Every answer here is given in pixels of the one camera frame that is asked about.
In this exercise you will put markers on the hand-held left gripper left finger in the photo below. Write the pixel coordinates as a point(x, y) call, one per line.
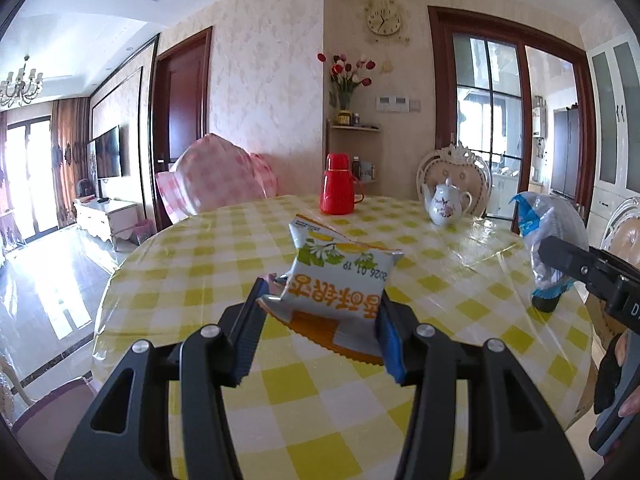
point(250, 330)

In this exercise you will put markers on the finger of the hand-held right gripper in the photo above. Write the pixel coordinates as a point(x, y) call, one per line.
point(570, 257)
point(547, 305)

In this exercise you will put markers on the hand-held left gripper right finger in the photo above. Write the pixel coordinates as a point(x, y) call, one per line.
point(395, 350)

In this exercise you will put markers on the blue and white snack packet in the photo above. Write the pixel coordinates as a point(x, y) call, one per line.
point(555, 230)

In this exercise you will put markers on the orange and white snack packet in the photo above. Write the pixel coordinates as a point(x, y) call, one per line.
point(330, 270)

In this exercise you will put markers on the person's right hand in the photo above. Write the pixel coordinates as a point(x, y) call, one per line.
point(612, 375)

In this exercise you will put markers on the white ornate chair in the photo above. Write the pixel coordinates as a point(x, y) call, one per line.
point(462, 170)
point(622, 225)
point(50, 400)

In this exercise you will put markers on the dark refrigerator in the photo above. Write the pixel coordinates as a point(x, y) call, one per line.
point(566, 155)

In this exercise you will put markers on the white tall cabinet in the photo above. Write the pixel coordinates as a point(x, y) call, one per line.
point(615, 135)

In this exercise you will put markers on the white floral teapot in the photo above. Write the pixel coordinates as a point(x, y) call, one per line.
point(445, 205)

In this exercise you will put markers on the pink waste bin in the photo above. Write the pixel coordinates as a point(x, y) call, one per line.
point(141, 232)

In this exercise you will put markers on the pink checked chair cover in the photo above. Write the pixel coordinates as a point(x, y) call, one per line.
point(215, 175)

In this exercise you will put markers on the red thermos jug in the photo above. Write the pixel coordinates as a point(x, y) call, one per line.
point(337, 195)

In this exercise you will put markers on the glass sliding door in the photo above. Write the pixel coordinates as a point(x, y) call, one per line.
point(505, 110)

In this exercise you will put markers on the white television cabinet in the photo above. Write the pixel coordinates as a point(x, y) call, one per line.
point(107, 215)

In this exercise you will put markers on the brown bottle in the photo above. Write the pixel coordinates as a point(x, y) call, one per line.
point(356, 167)

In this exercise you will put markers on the wooden corner shelf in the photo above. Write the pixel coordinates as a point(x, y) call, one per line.
point(355, 128)

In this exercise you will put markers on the flat screen television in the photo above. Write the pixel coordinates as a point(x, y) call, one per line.
point(109, 152)

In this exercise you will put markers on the yellow vase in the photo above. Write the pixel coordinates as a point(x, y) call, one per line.
point(344, 117)

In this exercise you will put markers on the dark wooden door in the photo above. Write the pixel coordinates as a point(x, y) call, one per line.
point(185, 100)

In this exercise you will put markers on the patterned brown curtain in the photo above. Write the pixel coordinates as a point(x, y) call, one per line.
point(70, 160)

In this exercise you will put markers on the artificial tulip bouquet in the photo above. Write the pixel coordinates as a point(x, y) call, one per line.
point(345, 72)

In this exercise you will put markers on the crystal chandelier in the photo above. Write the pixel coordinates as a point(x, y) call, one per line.
point(20, 85)

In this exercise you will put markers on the white wall switch panel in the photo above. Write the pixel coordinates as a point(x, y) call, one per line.
point(392, 104)

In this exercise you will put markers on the round wall clock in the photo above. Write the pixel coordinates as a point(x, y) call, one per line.
point(384, 21)

